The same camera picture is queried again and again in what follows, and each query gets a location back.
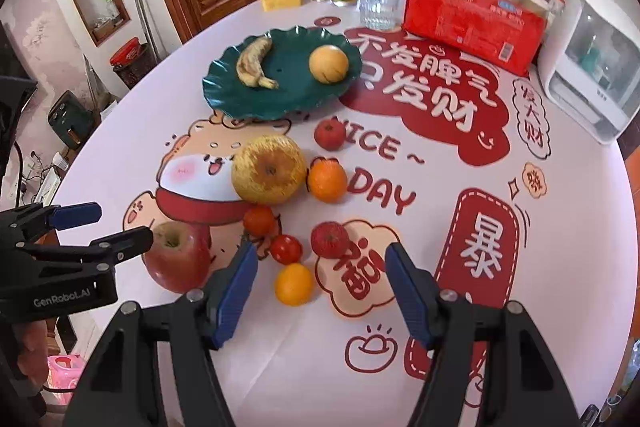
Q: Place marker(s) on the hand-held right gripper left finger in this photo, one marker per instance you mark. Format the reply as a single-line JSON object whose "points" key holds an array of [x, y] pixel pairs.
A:
{"points": [[235, 292]]}

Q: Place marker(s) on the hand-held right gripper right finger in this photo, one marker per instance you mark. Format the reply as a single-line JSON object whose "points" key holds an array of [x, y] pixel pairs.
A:
{"points": [[410, 297]]}

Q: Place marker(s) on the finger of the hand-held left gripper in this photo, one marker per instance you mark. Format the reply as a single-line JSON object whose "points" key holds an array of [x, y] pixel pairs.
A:
{"points": [[75, 214], [117, 246]]}

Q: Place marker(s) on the small orange kumquat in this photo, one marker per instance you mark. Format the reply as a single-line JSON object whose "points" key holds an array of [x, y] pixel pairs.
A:
{"points": [[294, 285]]}

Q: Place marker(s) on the red apple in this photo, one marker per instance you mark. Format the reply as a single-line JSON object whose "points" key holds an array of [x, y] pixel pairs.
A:
{"points": [[175, 262]]}

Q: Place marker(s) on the small red tomato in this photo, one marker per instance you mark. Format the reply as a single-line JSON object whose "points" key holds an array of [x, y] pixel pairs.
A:
{"points": [[258, 221], [286, 250]]}

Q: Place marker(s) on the ribbed red round fruit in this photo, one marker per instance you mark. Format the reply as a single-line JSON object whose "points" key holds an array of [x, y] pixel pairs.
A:
{"points": [[329, 240]]}

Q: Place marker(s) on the yellow apple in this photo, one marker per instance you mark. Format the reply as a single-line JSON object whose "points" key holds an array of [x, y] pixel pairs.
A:
{"points": [[260, 177]]}

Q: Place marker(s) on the large orange mandarin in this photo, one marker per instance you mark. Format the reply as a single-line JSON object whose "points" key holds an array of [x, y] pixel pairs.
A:
{"points": [[327, 182]]}

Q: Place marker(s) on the dark green scalloped plate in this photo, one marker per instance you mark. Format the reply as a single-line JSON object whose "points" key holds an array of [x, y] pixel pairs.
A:
{"points": [[285, 82]]}

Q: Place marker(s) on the white power strip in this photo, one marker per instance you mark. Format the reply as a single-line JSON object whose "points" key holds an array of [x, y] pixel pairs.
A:
{"points": [[47, 184]]}

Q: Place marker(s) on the pink plastic basket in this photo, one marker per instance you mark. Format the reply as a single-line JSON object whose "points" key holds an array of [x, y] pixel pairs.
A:
{"points": [[62, 372]]}

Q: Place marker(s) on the dark green air fryer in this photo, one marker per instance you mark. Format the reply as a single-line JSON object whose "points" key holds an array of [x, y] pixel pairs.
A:
{"points": [[70, 122]]}

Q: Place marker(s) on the dark basket with red lid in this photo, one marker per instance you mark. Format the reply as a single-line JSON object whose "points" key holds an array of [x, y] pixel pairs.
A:
{"points": [[125, 54]]}

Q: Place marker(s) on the small red round fruit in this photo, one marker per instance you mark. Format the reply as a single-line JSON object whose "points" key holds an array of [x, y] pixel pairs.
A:
{"points": [[330, 135]]}

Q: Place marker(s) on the spotted yellow banana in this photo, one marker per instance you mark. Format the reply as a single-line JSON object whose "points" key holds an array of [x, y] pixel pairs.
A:
{"points": [[250, 62]]}

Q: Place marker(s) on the pale yellow round citrus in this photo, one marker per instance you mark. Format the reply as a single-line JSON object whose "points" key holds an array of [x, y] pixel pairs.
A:
{"points": [[328, 64]]}

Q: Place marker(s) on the white countertop appliance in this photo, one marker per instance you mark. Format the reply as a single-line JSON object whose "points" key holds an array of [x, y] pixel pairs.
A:
{"points": [[575, 72]]}

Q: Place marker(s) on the red carton of jars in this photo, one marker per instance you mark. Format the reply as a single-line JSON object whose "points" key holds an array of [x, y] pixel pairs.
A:
{"points": [[465, 22]]}

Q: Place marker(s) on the ribbed glass tumbler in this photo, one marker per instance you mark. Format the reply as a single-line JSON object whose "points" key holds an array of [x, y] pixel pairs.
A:
{"points": [[382, 17]]}

